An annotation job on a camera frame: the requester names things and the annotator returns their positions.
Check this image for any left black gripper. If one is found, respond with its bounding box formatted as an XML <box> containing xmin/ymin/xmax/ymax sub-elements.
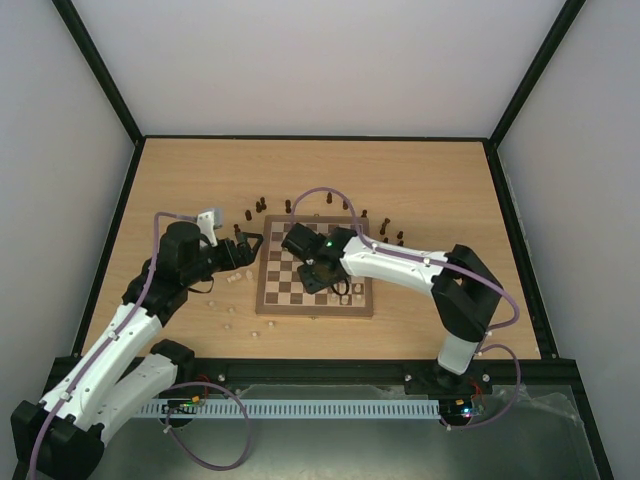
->
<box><xmin>185</xmin><ymin>233</ymin><xmax>266</xmax><ymax>286</ymax></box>

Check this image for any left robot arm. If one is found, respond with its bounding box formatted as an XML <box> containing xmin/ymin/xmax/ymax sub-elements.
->
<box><xmin>11</xmin><ymin>215</ymin><xmax>264</xmax><ymax>479</ymax></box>

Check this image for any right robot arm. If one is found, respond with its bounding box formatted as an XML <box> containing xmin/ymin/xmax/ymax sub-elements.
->
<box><xmin>282</xmin><ymin>223</ymin><xmax>505</xmax><ymax>392</ymax></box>

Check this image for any wooden chess board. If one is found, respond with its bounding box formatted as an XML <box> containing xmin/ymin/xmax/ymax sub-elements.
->
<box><xmin>255</xmin><ymin>215</ymin><xmax>373</xmax><ymax>318</ymax></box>

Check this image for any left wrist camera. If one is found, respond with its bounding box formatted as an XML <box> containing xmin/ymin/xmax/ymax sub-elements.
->
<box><xmin>196</xmin><ymin>208</ymin><xmax>223</xmax><ymax>247</ymax></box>

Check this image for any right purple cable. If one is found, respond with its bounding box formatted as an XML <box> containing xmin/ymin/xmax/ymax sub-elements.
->
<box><xmin>289</xmin><ymin>187</ymin><xmax>522</xmax><ymax>432</ymax></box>

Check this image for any purple cable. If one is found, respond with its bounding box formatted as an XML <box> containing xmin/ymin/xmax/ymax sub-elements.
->
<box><xmin>289</xmin><ymin>187</ymin><xmax>522</xmax><ymax>432</ymax></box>
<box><xmin>29</xmin><ymin>211</ymin><xmax>252</xmax><ymax>476</ymax></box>

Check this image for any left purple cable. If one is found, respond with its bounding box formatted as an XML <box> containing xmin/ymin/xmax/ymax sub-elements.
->
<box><xmin>29</xmin><ymin>211</ymin><xmax>252</xmax><ymax>476</ymax></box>

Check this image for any light blue cable duct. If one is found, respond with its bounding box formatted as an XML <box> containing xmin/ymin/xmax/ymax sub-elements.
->
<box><xmin>134</xmin><ymin>399</ymin><xmax>441</xmax><ymax>420</ymax></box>

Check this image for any black aluminium frame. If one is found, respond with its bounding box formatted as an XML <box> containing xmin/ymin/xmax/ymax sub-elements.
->
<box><xmin>49</xmin><ymin>1</ymin><xmax>613</xmax><ymax>479</ymax></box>

